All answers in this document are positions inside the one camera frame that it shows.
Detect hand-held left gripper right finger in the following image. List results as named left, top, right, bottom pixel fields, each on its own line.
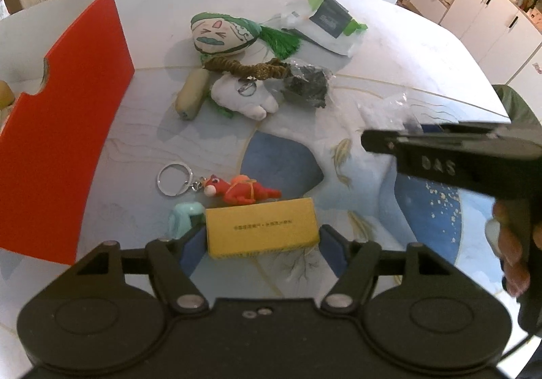
left=319, top=224, right=459, bottom=313

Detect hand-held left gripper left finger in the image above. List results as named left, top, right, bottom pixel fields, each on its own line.
left=72, top=222, right=209, bottom=311

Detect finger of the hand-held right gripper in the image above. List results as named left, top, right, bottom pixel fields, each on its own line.
left=404, top=122, right=516, bottom=139
left=362, top=128, right=542, bottom=198

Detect mint green figure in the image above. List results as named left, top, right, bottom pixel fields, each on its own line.
left=168, top=202, right=205, bottom=241

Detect crinkled shiny plastic packet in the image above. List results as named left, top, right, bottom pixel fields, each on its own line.
left=357, top=92, right=425, bottom=138

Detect yellow cardboard box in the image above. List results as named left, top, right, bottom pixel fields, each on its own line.
left=204, top=198, right=321, bottom=259

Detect red dragon keychain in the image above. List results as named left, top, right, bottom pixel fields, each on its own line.
left=156, top=162, right=283, bottom=207

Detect black item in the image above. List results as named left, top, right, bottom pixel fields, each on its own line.
left=283, top=59, right=334, bottom=109

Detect tan plush roll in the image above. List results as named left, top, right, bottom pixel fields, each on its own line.
left=175, top=68, right=212, bottom=121

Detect white plush toy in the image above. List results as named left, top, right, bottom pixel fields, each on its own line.
left=210, top=76, right=280, bottom=122

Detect red cardboard box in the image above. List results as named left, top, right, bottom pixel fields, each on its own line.
left=0, top=0, right=136, bottom=266

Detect brown braided rope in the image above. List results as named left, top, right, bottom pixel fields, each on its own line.
left=202, top=56, right=294, bottom=82

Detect person's right hand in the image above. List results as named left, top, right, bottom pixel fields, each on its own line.
left=486, top=200, right=533, bottom=298

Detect dark green cloth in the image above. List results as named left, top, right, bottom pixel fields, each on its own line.
left=492, top=84, right=542, bottom=128

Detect white and green plastic packet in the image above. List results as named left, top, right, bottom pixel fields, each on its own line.
left=271, top=0, right=369, bottom=59

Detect green plush face doll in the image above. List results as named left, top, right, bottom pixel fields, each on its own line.
left=190, top=12, right=304, bottom=62

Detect white cabinet with black handles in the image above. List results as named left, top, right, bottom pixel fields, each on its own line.
left=440, top=0, right=542, bottom=85

